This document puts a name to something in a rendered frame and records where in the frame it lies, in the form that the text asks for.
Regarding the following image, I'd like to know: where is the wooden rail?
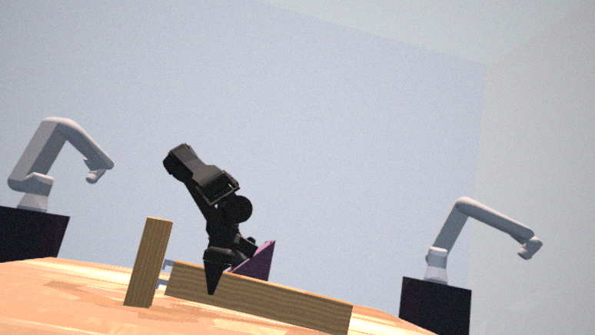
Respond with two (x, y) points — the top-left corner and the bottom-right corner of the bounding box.
(155, 259), (353, 335)

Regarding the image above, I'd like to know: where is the brown wooden post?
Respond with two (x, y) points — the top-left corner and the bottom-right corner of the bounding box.
(122, 217), (173, 309)

